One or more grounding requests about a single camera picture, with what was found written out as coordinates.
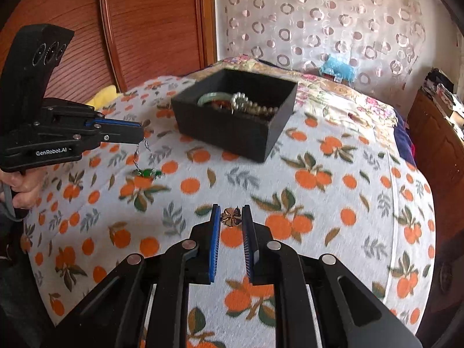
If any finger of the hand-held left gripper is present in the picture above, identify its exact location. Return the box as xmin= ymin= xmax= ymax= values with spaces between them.
xmin=77 ymin=126 xmax=146 ymax=150
xmin=85 ymin=113 xmax=145 ymax=128

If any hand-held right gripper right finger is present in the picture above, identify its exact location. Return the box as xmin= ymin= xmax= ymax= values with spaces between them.
xmin=241 ymin=205 xmax=425 ymax=348

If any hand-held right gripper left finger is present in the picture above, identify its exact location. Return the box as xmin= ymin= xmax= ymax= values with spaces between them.
xmin=41 ymin=205 xmax=222 ymax=348

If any gold flower brooch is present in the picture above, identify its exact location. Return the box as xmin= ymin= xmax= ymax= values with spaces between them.
xmin=221 ymin=206 xmax=243 ymax=227

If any green pendant necklace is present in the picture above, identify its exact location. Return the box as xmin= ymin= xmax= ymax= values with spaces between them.
xmin=131 ymin=138 xmax=164 ymax=182

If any jade bangle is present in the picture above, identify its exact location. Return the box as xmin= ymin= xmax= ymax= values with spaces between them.
xmin=197 ymin=92 xmax=236 ymax=107

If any black jewelry box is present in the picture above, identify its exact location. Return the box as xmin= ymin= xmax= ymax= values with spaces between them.
xmin=170 ymin=67 xmax=298 ymax=163

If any pearl bracelet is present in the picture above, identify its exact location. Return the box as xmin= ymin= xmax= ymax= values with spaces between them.
xmin=230 ymin=92 xmax=255 ymax=114

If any yellow bead strand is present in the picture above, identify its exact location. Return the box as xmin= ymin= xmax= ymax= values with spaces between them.
xmin=247 ymin=106 xmax=280 ymax=117

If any person's left hand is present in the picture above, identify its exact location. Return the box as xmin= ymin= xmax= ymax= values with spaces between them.
xmin=0 ymin=167 xmax=48 ymax=219

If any yellow plush toy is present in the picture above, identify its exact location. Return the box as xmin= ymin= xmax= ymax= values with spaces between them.
xmin=86 ymin=84 xmax=121 ymax=108

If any orange-print white sheet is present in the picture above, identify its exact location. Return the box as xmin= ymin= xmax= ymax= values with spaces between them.
xmin=20 ymin=76 xmax=436 ymax=348

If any wooden wardrobe door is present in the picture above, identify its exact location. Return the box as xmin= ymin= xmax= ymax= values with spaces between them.
xmin=0 ymin=0 xmax=219 ymax=97

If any dark blue blanket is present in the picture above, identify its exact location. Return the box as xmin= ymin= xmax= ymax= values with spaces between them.
xmin=393 ymin=112 xmax=418 ymax=164

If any blue plastic bag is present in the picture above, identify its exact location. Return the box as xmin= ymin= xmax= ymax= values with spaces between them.
xmin=320 ymin=54 xmax=358 ymax=81

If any wooden cabinet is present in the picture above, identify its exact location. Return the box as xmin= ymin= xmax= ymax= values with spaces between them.
xmin=407 ymin=89 xmax=464 ymax=205

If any circle-print sheer curtain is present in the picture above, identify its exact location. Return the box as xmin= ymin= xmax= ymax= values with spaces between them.
xmin=217 ymin=0 xmax=427 ymax=92

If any stack of papers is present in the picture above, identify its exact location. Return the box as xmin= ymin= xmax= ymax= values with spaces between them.
xmin=434 ymin=83 xmax=464 ymax=126

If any pile of dark clothes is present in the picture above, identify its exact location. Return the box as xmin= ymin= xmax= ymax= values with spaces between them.
xmin=421 ymin=67 xmax=451 ymax=95

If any grey wrist strap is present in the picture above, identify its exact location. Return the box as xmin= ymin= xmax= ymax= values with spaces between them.
xmin=0 ymin=184 xmax=23 ymax=222

